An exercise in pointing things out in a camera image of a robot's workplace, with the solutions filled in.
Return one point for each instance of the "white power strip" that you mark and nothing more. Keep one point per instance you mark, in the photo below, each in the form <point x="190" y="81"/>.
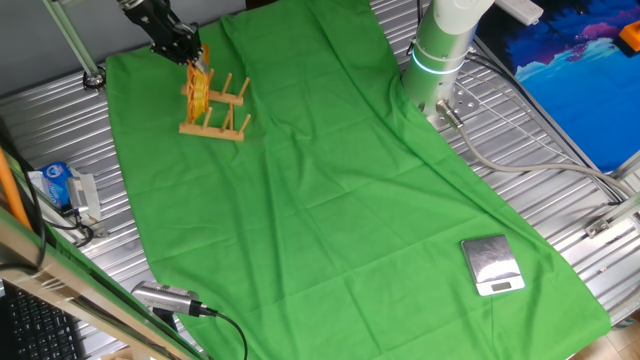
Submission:
<point x="522" y="10"/>

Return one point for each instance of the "wooden dish rack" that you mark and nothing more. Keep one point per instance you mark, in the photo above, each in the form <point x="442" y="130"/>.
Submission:
<point x="220" y="132"/>

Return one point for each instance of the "black keyboard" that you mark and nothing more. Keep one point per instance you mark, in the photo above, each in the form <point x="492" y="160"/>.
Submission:
<point x="35" y="327"/>

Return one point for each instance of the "aluminium corner bracket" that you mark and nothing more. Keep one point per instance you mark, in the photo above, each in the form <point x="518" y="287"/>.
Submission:
<point x="612" y="217"/>

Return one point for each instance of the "orange woven plastic dish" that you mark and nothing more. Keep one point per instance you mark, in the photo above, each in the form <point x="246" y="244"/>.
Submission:
<point x="197" y="92"/>

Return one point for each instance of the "green slanted pole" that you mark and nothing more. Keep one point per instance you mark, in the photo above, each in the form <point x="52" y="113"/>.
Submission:
<point x="70" y="32"/>

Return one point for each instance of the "grey exterior camera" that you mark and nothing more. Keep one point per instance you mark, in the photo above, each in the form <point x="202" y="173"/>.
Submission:
<point x="162" y="297"/>

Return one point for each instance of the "orange pole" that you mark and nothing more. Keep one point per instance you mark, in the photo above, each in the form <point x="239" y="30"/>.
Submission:
<point x="12" y="192"/>

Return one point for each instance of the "orange block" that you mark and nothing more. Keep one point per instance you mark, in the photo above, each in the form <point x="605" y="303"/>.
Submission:
<point x="631" y="36"/>

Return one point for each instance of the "wooden frame beam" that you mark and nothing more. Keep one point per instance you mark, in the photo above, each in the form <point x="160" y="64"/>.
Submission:
<point x="75" y="292"/>

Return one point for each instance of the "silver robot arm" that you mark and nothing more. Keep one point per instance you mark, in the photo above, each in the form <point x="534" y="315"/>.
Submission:
<point x="445" y="40"/>

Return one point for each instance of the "blue patterned mat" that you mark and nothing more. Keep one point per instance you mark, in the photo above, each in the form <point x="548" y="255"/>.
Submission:
<point x="575" y="90"/>

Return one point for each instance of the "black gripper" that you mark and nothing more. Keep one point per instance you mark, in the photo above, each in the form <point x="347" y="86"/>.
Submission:
<point x="165" y="30"/>

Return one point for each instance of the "green cloth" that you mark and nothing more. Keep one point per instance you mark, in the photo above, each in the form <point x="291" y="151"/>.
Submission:
<point x="325" y="210"/>

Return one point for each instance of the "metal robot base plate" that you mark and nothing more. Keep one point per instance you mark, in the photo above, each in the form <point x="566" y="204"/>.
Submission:
<point x="462" y="102"/>

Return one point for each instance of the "blue tissue pack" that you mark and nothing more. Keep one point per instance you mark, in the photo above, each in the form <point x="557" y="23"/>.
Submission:
<point x="56" y="182"/>

